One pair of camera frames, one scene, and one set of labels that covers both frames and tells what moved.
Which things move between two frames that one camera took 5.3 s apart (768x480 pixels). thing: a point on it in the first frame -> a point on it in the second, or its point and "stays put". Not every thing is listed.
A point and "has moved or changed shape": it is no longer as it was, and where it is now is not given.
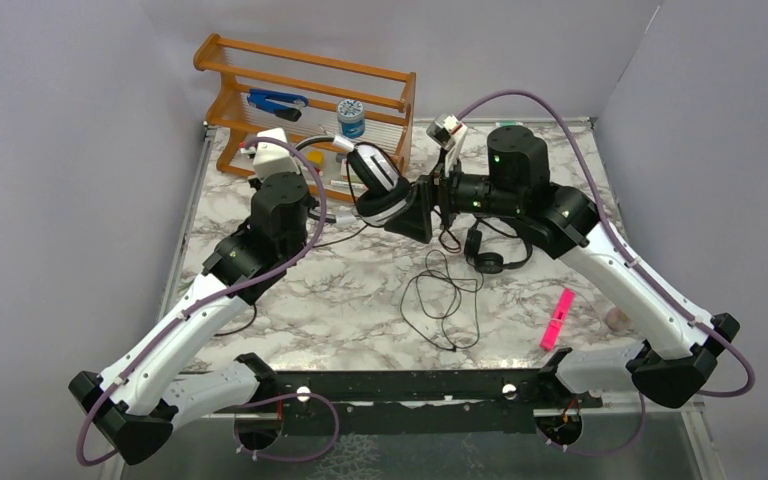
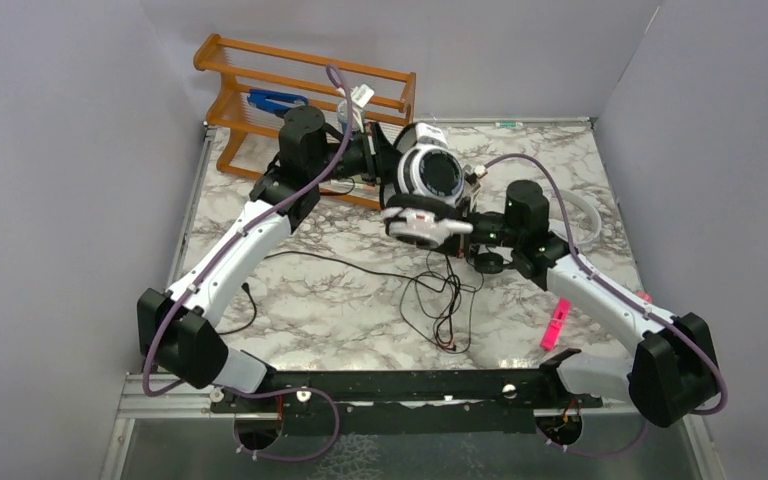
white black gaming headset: (386, 192) has moved or changed shape
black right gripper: (416, 224) -> (468, 241)
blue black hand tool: (284, 105) stays put
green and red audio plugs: (448, 239) -> (446, 287)
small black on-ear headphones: (487, 262) stays put
